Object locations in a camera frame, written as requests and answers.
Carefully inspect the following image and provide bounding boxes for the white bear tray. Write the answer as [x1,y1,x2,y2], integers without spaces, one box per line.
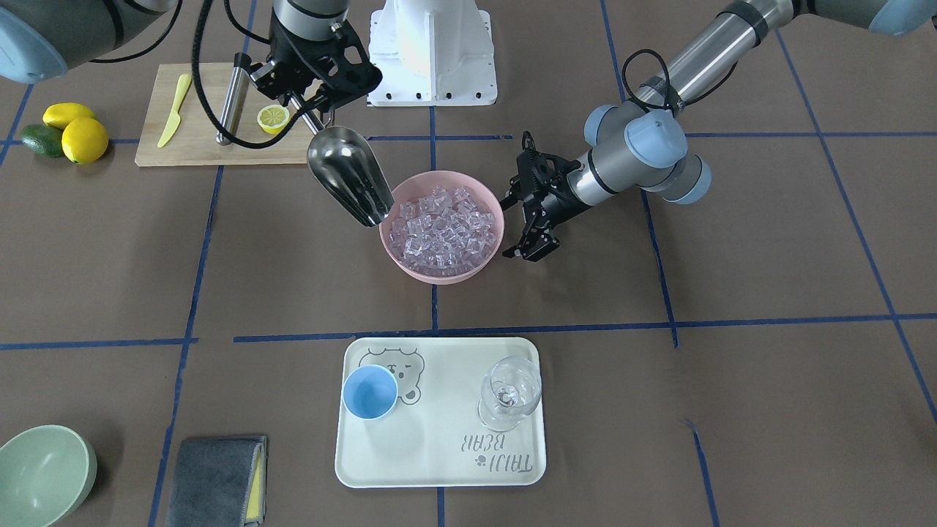
[335,337,548,488]

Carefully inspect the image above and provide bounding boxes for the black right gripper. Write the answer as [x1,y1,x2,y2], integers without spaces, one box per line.
[249,20,384,111]

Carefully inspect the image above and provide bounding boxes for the yellow lemon upper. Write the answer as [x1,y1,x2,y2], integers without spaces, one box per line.
[42,101,97,130]

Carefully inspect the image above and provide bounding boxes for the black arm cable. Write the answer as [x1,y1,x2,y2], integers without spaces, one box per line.
[622,50,740,115]

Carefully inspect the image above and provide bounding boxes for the pink bowl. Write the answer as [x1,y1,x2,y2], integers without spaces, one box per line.
[379,171,505,285]

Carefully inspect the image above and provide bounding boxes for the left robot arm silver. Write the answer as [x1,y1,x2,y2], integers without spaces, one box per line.
[501,1,936,261]

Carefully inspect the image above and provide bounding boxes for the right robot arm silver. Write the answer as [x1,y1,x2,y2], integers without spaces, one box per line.
[1,1,382,113]

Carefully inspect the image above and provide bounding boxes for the light blue cup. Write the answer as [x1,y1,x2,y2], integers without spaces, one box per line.
[341,365,399,420]

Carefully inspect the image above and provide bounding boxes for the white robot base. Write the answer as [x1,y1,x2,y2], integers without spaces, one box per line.
[366,1,499,108]

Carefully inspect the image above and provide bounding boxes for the clear ice cubes pile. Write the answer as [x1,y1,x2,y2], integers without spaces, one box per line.
[385,184,498,279]

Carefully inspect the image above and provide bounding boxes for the green avocado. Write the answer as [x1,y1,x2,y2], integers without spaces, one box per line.
[20,124,64,159]

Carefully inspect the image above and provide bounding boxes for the lemon half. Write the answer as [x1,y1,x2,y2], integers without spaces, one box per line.
[255,104,294,135]

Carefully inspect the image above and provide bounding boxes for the yellow lemon lower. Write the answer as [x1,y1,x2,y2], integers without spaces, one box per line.
[61,117,110,165]

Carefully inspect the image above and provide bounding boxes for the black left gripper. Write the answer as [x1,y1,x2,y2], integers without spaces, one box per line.
[499,131,590,261]

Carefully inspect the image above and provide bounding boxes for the yellow plastic knife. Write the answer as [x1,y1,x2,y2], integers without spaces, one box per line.
[157,73,192,148]

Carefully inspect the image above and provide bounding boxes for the steel muddler black tip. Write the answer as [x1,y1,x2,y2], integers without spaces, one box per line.
[218,53,251,135]

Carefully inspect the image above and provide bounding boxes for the metal ice scoop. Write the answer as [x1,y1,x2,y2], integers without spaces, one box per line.
[302,111,394,228]

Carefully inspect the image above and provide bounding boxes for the green bowl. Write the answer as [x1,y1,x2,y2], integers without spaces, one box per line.
[1,425,97,526]

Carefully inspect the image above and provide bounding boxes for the clear wine glass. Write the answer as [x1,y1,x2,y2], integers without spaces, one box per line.
[477,356,542,433]

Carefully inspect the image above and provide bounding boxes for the yellow lemon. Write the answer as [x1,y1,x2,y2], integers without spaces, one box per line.
[42,101,97,130]
[61,117,110,165]

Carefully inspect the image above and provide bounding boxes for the blue tape line crosswise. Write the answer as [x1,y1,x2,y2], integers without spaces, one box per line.
[1,313,936,351]

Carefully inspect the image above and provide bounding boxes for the blue tape line lengthwise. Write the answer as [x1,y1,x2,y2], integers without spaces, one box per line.
[428,106,446,526]

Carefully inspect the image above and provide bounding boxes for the wooden cutting board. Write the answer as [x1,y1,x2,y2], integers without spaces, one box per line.
[136,61,313,167]

